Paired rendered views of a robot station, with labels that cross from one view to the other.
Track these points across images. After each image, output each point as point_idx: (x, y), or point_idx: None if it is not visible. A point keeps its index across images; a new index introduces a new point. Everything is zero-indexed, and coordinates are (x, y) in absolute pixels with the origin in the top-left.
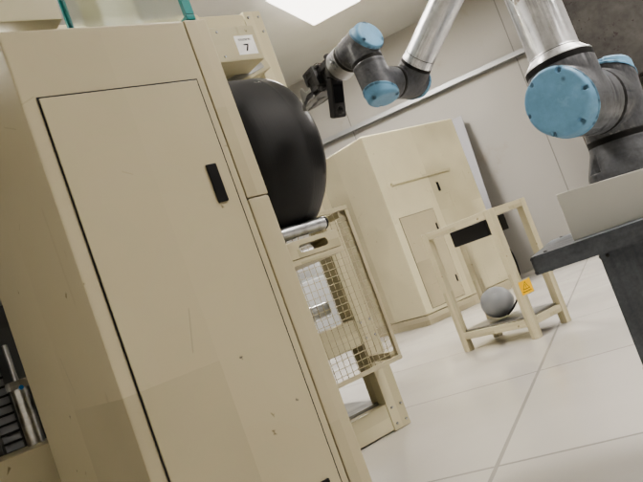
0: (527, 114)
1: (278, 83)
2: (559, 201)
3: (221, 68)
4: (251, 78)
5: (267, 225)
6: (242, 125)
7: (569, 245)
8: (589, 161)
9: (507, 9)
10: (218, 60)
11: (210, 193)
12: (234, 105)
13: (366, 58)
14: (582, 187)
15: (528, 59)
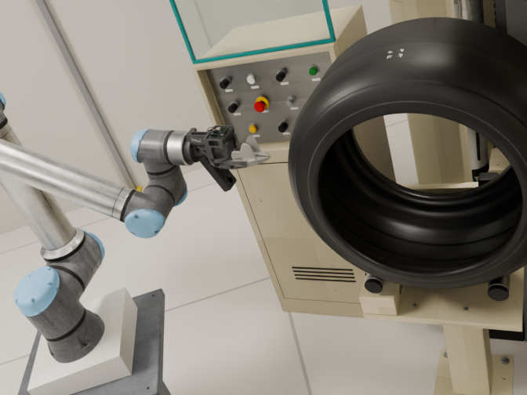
0: (102, 243)
1: (304, 107)
2: (127, 290)
3: (201, 92)
4: (338, 67)
5: None
6: (211, 121)
7: (139, 295)
8: (91, 315)
9: (54, 199)
10: (199, 88)
11: None
12: (208, 111)
13: None
14: (111, 292)
15: (73, 228)
